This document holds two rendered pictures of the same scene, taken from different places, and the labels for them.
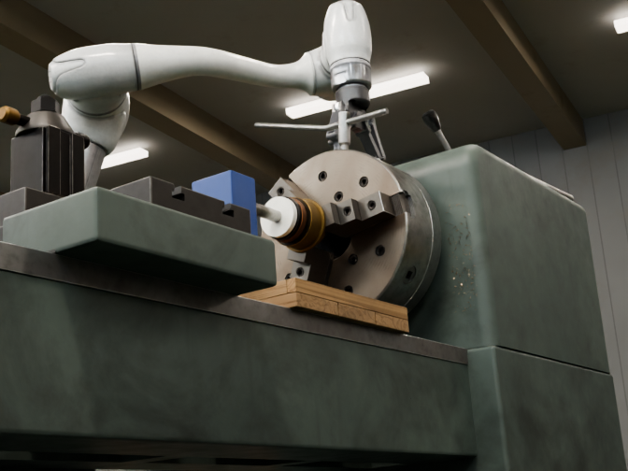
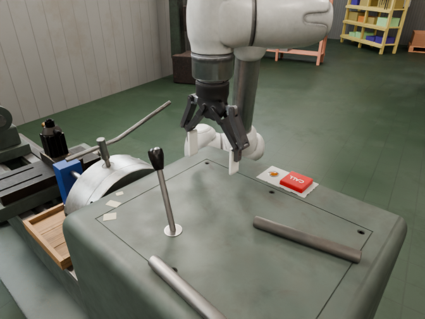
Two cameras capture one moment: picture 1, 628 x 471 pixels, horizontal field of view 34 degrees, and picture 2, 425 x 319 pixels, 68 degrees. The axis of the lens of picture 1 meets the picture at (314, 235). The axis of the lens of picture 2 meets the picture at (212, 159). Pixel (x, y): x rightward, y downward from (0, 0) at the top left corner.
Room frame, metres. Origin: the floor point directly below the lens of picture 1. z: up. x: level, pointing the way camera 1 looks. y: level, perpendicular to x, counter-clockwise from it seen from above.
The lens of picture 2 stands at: (2.17, -0.79, 1.69)
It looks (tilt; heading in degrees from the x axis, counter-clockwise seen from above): 29 degrees down; 98
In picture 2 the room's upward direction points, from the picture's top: straight up
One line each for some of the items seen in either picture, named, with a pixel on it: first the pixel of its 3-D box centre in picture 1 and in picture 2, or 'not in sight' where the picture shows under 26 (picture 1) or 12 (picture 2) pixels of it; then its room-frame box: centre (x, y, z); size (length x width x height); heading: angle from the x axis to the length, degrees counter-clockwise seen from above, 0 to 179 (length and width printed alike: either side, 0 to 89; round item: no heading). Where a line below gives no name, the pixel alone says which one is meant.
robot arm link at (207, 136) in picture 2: not in sight; (202, 146); (1.93, 0.61, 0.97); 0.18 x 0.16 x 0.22; 10
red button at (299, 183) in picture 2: not in sight; (296, 182); (2.29, -0.12, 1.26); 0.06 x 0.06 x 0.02; 56
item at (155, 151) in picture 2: (431, 121); (157, 158); (1.99, -0.26, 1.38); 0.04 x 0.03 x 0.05; 146
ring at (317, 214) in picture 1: (297, 223); not in sight; (1.67, 0.03, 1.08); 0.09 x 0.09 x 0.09; 56
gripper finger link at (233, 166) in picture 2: not in sight; (234, 159); (2.13, -0.14, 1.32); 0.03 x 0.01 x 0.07; 56
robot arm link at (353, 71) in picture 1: (350, 79); (212, 66); (2.08, -0.11, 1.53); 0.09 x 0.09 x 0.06
